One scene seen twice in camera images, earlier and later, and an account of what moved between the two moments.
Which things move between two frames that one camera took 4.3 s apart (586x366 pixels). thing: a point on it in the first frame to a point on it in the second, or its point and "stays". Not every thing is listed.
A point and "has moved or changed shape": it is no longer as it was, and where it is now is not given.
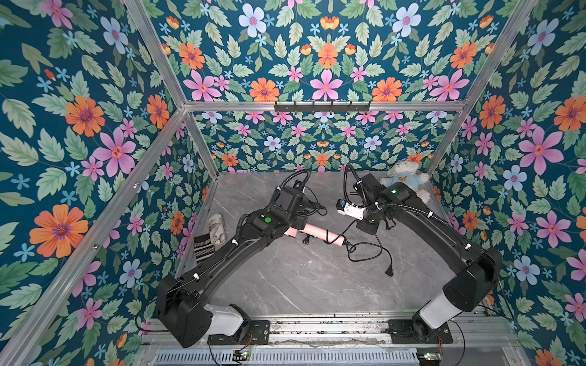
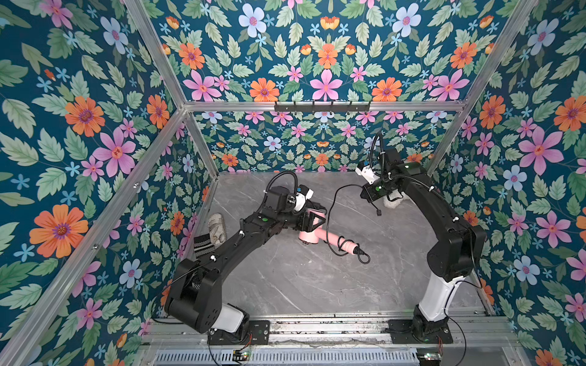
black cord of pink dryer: x=390 y=270 to x=357 y=250
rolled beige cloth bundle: x=217 y=229 stays
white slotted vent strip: x=289 y=357 stays
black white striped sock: x=203 y=247 stays
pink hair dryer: x=316 y=231 has moved or changed shape
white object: x=350 y=210 to x=367 y=172
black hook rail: x=322 y=108 stays
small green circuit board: x=239 y=356 stays
